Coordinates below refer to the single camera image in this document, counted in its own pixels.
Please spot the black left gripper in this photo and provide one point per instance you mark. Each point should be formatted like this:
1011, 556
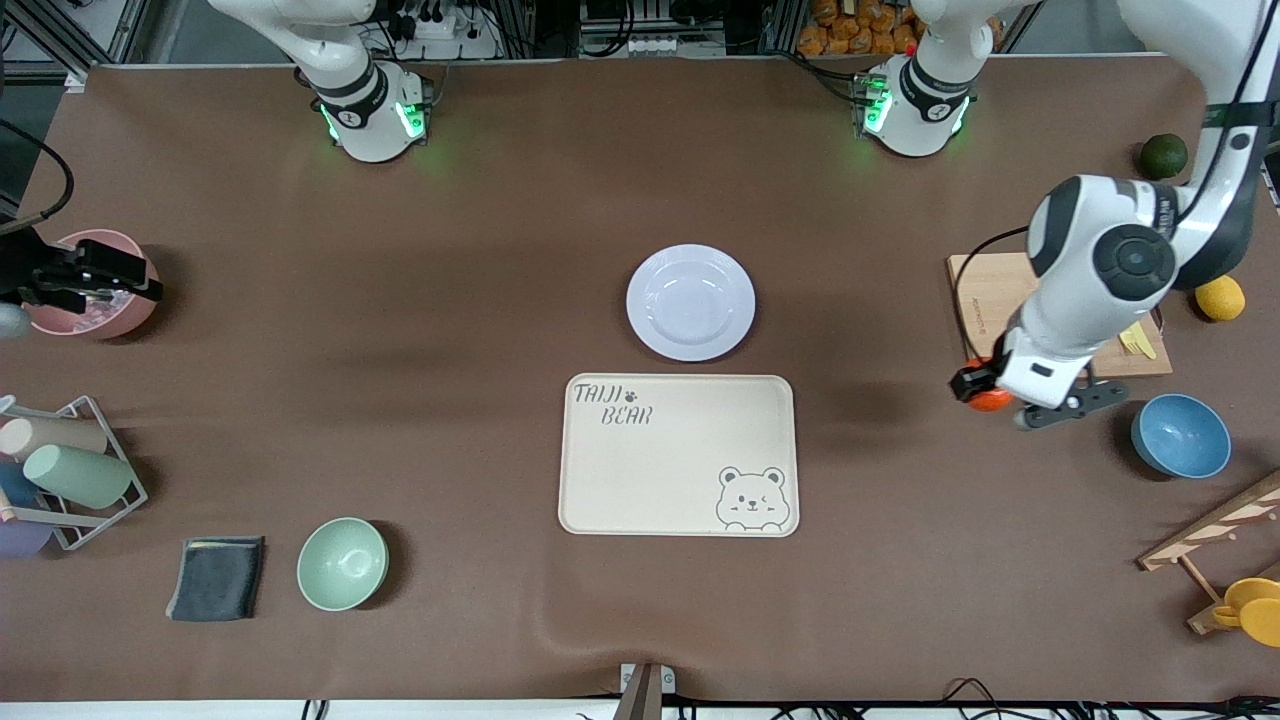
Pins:
968, 381

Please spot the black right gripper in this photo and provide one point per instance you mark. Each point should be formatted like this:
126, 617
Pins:
30, 274

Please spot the orange mandarin fruit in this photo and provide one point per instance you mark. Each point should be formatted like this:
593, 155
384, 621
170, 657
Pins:
992, 402

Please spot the white round plate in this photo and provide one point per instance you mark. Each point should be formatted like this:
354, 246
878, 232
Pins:
690, 302

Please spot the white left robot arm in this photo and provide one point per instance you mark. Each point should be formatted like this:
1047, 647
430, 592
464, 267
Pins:
1130, 260

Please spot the pink bowl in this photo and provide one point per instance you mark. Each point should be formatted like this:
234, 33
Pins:
100, 322

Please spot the bamboo cutting board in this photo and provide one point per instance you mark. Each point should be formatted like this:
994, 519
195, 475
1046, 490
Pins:
985, 300

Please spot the beige cup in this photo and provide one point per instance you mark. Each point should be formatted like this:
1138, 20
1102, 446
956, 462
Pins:
60, 437

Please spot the yellow plastic fork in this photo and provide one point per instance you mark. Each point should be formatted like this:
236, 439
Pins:
1130, 342

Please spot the mint green cup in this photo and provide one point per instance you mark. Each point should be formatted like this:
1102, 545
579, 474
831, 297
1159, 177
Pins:
80, 476

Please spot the blue bowl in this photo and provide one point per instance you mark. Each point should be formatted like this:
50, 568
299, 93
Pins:
1180, 435

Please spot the blue cup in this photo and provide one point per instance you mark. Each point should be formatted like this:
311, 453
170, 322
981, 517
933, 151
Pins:
15, 485

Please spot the yellow lemon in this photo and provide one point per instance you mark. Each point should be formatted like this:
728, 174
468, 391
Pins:
1225, 300

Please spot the purple cup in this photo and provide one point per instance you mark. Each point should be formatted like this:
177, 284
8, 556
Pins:
20, 540

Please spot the wooden drying rack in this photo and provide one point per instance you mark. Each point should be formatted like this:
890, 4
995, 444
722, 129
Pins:
1200, 535

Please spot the brown table cover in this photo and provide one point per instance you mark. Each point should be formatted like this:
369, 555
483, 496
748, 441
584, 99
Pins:
400, 400

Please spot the dark grey folded cloth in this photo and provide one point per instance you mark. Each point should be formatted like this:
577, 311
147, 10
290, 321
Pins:
217, 578

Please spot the dark green lime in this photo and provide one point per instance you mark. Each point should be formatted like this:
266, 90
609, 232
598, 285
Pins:
1164, 157

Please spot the cream bear print tray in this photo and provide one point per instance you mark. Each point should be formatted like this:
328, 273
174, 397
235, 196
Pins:
660, 470

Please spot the mint green bowl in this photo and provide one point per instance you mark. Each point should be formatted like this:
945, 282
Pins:
342, 563

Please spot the yellow mug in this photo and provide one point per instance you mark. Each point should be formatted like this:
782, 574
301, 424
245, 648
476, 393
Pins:
1260, 610

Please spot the pile of orange fruit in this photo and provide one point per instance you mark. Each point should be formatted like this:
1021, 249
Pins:
860, 25

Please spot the white power strip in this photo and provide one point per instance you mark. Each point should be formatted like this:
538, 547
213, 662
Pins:
655, 45
440, 30

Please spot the aluminium frame profile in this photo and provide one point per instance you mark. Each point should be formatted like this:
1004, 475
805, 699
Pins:
90, 35

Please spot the grey camera stand bracket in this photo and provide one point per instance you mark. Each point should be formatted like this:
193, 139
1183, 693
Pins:
645, 690

